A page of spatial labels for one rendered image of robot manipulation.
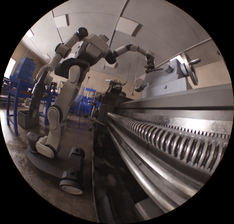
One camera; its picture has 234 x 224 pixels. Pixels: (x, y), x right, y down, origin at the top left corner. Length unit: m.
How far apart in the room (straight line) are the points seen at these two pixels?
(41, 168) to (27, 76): 1.45
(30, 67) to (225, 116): 1.94
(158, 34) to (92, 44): 2.51
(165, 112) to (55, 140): 0.71
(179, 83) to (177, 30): 2.70
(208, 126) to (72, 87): 0.62
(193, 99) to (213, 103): 0.05
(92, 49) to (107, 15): 2.29
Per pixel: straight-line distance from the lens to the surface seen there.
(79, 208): 0.76
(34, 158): 0.87
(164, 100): 0.24
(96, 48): 0.69
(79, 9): 3.17
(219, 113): 0.20
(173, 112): 0.23
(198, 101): 0.19
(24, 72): 1.68
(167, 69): 0.44
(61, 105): 0.57
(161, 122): 0.23
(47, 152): 0.74
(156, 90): 0.42
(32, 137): 0.86
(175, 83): 0.35
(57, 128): 0.57
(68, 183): 0.63
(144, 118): 0.29
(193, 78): 0.46
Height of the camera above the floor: 0.75
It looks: 4 degrees up
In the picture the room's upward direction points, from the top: 12 degrees clockwise
